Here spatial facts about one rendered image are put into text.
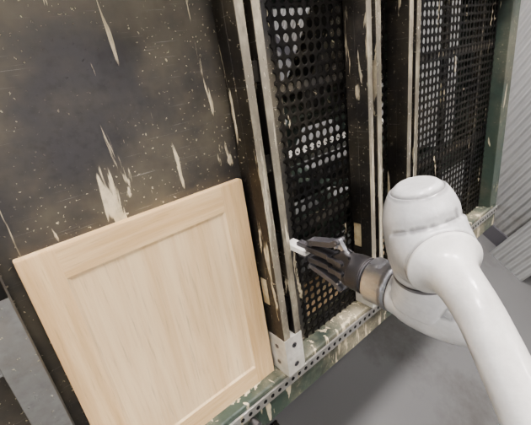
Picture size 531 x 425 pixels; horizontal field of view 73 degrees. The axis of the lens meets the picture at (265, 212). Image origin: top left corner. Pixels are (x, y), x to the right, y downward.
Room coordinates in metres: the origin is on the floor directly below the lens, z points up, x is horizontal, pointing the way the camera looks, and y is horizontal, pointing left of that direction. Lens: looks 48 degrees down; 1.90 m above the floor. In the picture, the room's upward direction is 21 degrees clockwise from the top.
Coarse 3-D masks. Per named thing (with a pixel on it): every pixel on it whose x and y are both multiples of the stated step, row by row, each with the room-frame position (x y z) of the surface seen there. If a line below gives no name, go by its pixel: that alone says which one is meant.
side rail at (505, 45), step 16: (512, 0) 1.76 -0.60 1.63; (512, 16) 1.75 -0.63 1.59; (496, 32) 1.75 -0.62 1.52; (512, 32) 1.74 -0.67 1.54; (496, 48) 1.72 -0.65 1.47; (512, 48) 1.74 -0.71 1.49; (496, 64) 1.70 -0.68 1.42; (512, 64) 1.74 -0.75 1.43; (496, 80) 1.67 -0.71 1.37; (496, 96) 1.65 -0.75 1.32; (496, 112) 1.62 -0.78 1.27; (496, 128) 1.60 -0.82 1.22; (496, 144) 1.57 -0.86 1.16; (496, 160) 1.56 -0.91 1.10; (496, 176) 1.55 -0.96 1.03; (480, 192) 1.51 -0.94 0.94; (496, 192) 1.54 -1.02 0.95
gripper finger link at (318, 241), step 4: (308, 240) 0.52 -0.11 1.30; (312, 240) 0.52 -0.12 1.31; (316, 240) 0.51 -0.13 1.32; (320, 240) 0.51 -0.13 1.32; (324, 240) 0.51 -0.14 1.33; (328, 240) 0.51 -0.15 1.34; (332, 240) 0.50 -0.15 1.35; (336, 240) 0.49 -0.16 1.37; (344, 240) 0.50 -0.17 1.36; (308, 244) 0.52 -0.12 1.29; (312, 244) 0.51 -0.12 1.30; (316, 244) 0.51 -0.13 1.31; (320, 244) 0.50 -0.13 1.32; (324, 244) 0.50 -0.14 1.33; (328, 244) 0.49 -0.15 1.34; (332, 244) 0.49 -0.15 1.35; (336, 244) 0.49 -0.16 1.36
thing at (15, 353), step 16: (0, 304) 0.16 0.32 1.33; (0, 320) 0.14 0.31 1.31; (16, 320) 0.15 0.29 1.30; (0, 336) 0.13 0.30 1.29; (16, 336) 0.14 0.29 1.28; (0, 352) 0.11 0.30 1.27; (16, 352) 0.12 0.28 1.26; (32, 352) 0.13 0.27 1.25; (0, 368) 0.10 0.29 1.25; (16, 368) 0.11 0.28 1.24; (32, 368) 0.12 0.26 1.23; (16, 384) 0.09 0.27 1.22; (32, 384) 0.10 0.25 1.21; (48, 384) 0.11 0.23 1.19; (32, 400) 0.08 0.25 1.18; (48, 400) 0.09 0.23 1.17; (32, 416) 0.06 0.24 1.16; (48, 416) 0.07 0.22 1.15; (64, 416) 0.08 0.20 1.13
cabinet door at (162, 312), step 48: (240, 192) 0.55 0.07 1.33; (96, 240) 0.30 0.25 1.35; (144, 240) 0.36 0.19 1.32; (192, 240) 0.42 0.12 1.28; (240, 240) 0.49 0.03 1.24; (48, 288) 0.21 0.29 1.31; (96, 288) 0.26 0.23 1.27; (144, 288) 0.31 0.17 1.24; (192, 288) 0.36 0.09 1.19; (240, 288) 0.43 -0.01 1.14; (48, 336) 0.16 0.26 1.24; (96, 336) 0.20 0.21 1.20; (144, 336) 0.25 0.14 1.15; (192, 336) 0.30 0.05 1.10; (240, 336) 0.37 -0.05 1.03; (96, 384) 0.15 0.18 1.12; (144, 384) 0.19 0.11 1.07; (192, 384) 0.24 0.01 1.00; (240, 384) 0.30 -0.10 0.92
